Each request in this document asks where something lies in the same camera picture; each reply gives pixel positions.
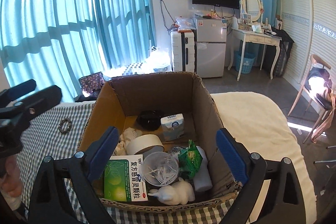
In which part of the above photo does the white lace cloth bundle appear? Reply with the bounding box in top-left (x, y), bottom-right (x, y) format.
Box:
top-left (112, 127), bottom-right (142, 156)

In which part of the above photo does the white bear toy blue star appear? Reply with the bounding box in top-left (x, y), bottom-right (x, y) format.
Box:
top-left (147, 178), bottom-right (195, 206)

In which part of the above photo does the green snack packet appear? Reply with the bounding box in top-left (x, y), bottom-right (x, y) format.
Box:
top-left (178, 140), bottom-right (203, 180)

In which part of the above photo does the black round lidded container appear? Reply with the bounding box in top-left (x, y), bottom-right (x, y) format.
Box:
top-left (136, 110), bottom-right (163, 131)

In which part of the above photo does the blue white tissue pack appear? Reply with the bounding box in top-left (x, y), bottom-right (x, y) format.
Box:
top-left (161, 114), bottom-right (185, 141)

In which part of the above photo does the person's left hand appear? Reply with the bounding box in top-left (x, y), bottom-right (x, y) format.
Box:
top-left (1, 155), bottom-right (23, 197)

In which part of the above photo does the checkered gingham tablecloth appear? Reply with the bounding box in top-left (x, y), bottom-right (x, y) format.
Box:
top-left (17, 103), bottom-right (234, 223)

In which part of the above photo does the patterned dark bag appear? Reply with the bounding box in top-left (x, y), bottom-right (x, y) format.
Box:
top-left (79, 72), bottom-right (105, 97)

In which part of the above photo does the green white medicine box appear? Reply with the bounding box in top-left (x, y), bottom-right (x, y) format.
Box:
top-left (104, 155), bottom-right (148, 202)

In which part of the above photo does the cream fuzzy blanket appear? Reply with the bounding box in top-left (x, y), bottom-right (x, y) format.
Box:
top-left (211, 92), bottom-right (317, 223)

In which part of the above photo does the teal window curtain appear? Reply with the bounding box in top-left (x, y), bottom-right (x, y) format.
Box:
top-left (1, 0), bottom-right (156, 101)

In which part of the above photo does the white tape roll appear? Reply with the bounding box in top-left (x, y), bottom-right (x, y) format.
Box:
top-left (126, 134), bottom-right (164, 157)

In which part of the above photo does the pack of water bottles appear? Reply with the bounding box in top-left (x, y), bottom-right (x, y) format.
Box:
top-left (122, 63), bottom-right (145, 76)

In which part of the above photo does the clear cotton swab cup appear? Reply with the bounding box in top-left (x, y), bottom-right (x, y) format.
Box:
top-left (142, 152), bottom-right (179, 187)

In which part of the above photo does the wooden chair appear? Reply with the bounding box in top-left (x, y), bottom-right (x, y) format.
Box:
top-left (288, 54), bottom-right (335, 143)

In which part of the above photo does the brown cardboard box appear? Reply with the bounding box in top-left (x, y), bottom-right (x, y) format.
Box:
top-left (79, 72), bottom-right (238, 213)

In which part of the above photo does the large water jug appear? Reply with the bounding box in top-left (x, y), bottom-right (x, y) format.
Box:
top-left (145, 47), bottom-right (172, 73)

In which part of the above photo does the blue laundry basket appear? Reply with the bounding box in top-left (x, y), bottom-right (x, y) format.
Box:
top-left (234, 51), bottom-right (256, 75)

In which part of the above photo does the white suitcase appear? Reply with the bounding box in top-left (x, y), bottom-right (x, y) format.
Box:
top-left (170, 31), bottom-right (195, 73)

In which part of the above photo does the white dressing table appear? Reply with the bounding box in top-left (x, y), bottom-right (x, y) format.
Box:
top-left (227, 27), bottom-right (283, 81)

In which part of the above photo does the silver mini fridge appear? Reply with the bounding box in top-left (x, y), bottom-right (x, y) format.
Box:
top-left (195, 18), bottom-right (227, 79)

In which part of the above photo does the oval vanity mirror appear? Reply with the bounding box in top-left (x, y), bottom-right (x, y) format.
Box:
top-left (241, 0), bottom-right (264, 22)

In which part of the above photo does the brown bead bracelet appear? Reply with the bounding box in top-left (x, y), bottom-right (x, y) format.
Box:
top-left (58, 118), bottom-right (73, 134)

